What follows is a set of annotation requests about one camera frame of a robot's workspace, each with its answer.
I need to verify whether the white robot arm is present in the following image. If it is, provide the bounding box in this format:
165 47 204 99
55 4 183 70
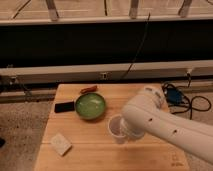
121 85 213 164

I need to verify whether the black hanging cable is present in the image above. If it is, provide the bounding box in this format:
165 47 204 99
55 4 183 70
119 12 152 82

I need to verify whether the green ceramic bowl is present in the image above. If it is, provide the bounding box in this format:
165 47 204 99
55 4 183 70
75 93 106 120

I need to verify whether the black rectangular block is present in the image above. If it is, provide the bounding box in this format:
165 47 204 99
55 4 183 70
54 101 75 113

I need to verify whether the blue device with cables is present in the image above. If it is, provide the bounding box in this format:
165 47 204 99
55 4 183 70
162 83 212 120

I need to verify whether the long white metal rail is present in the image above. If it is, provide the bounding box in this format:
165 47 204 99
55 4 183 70
0 60 213 85

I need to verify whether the white rectangular sponge block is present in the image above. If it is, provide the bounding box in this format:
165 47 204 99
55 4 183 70
50 133 72 156

